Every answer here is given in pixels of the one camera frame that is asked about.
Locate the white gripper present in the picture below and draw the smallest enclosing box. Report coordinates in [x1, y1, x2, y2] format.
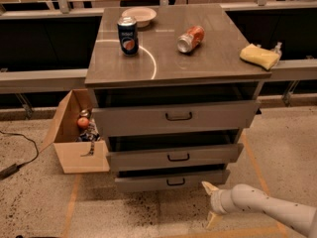
[202, 181, 234, 229]

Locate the grey bottom drawer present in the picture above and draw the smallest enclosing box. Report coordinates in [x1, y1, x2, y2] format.
[115, 170, 230, 192]

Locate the grey drawer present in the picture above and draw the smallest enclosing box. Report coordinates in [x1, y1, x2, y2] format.
[93, 100, 260, 137]
[115, 170, 230, 192]
[107, 143, 244, 172]

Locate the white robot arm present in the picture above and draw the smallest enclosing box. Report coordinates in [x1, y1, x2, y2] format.
[202, 181, 317, 238]

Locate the grey middle drawer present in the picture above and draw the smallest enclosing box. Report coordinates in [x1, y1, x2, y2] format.
[107, 143, 244, 172]

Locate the grey drawer cabinet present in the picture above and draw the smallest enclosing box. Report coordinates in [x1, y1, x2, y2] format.
[85, 4, 270, 178]

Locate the grey top drawer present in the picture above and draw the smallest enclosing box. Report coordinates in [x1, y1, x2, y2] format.
[93, 100, 260, 137]

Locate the crumpled blue snack bag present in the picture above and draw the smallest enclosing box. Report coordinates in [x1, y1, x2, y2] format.
[76, 121, 100, 142]

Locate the red apple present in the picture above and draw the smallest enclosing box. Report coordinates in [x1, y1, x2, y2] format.
[77, 117, 89, 129]

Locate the cardboard box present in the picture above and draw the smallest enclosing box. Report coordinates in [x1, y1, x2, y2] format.
[41, 89, 110, 174]

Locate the yellow sponge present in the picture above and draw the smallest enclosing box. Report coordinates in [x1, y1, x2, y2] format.
[240, 44, 279, 70]

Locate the orange soda can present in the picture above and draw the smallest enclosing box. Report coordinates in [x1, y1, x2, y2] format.
[177, 26, 205, 54]

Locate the clear spray bottle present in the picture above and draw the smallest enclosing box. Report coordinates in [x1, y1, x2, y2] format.
[272, 42, 282, 58]

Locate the blue soda can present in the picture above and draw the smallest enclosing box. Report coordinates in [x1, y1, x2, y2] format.
[117, 16, 139, 56]

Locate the white bowl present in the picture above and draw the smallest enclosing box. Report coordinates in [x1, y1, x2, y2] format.
[122, 7, 157, 28]

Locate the black power cable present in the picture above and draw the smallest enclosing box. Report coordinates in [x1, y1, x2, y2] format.
[0, 130, 40, 180]

